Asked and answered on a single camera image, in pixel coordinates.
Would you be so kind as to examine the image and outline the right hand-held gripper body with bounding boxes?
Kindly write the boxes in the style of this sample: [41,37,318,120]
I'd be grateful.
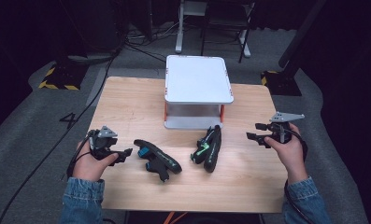
[266,111,306,145]

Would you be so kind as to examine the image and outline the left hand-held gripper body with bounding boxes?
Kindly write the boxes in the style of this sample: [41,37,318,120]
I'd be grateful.
[88,125,119,161]

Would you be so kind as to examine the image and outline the person's right hand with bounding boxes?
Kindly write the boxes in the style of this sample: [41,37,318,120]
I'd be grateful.
[264,122,308,185]

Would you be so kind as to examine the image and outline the person's left hand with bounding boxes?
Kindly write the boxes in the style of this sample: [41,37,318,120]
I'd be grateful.
[72,140,120,183]

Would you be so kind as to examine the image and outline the black yellow-striped stand base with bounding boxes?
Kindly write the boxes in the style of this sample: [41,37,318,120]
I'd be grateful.
[260,70,303,97]
[37,63,90,91]

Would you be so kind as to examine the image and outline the white two-tier shelf rack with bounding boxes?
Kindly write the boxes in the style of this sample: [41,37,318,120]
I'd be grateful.
[163,54,235,131]

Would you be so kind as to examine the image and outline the black slanted stand pole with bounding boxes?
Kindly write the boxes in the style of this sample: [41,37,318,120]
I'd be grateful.
[278,0,328,70]

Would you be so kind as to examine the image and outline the black chair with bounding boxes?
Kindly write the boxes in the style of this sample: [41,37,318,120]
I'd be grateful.
[199,0,256,64]

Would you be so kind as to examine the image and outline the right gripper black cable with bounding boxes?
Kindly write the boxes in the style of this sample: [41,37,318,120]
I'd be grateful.
[283,128,315,224]

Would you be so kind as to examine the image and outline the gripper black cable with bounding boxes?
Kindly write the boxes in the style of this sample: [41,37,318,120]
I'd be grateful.
[283,128,315,224]
[65,136,94,179]

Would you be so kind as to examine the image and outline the black sandal with blue straps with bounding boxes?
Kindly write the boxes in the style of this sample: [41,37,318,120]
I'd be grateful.
[133,138,183,183]

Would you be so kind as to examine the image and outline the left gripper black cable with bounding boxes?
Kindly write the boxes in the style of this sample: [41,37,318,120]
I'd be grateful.
[65,136,94,179]

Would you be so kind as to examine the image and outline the black sandal with green straps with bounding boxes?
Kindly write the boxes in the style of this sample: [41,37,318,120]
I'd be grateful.
[190,124,222,174]

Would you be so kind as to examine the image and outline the long black floor cable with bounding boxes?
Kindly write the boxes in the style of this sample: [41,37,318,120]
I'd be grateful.
[0,46,121,224]

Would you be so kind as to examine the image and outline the orange cable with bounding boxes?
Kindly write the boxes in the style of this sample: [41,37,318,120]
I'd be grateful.
[164,211,189,224]

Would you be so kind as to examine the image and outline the bundle of floor cables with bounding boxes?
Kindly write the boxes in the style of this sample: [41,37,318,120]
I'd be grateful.
[123,21,187,63]

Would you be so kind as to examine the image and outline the white desk frame legs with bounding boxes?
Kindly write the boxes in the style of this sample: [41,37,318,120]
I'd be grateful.
[175,0,252,59]

